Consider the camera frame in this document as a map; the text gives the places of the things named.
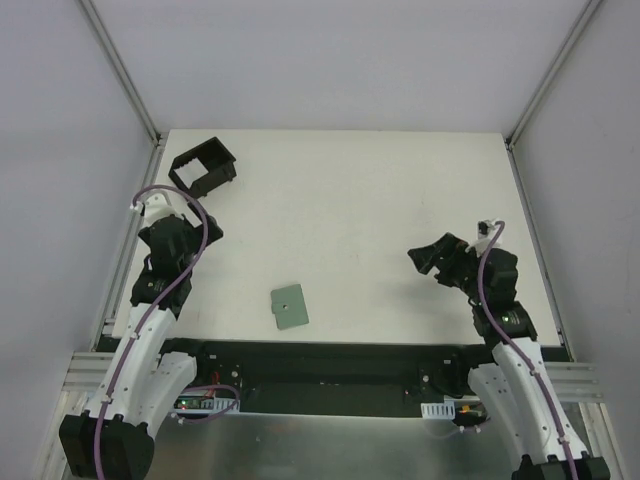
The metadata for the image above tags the right aluminium frame post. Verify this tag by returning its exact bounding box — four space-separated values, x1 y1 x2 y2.
505 0 605 151

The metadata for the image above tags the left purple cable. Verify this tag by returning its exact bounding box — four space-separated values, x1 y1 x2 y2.
94 185 210 479

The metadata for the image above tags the black plastic card box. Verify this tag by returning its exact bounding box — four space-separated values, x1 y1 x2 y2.
168 137 237 199

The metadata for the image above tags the purple cable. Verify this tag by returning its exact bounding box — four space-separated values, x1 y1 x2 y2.
474 219 576 480
94 185 210 479

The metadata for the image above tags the white cable duct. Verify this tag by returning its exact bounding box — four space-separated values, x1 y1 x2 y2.
174 396 240 416
420 401 456 421

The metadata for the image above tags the green leather card holder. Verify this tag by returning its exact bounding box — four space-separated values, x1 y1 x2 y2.
270 284 309 330

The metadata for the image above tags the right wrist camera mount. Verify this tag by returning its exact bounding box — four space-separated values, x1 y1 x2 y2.
466 218 504 257

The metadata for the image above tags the left white cable duct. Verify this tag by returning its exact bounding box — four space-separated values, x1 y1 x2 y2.
174 396 240 416

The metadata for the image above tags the right white cable duct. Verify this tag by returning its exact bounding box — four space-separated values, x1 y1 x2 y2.
420 401 456 421

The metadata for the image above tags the left aluminium frame post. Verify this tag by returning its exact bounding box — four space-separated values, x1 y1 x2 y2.
75 0 162 146

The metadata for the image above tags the aluminium frame post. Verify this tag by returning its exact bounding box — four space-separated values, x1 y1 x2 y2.
75 0 162 146
505 0 605 151

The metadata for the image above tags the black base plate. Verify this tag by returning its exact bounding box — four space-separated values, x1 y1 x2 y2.
160 338 493 418

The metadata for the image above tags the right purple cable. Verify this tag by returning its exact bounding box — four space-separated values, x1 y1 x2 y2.
474 219 576 480

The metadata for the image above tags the aluminium front rail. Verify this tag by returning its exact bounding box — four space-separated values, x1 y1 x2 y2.
62 352 604 403

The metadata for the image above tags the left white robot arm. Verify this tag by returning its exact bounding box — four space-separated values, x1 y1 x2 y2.
59 214 223 479

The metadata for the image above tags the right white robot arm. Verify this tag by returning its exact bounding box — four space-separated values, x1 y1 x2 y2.
408 223 611 479

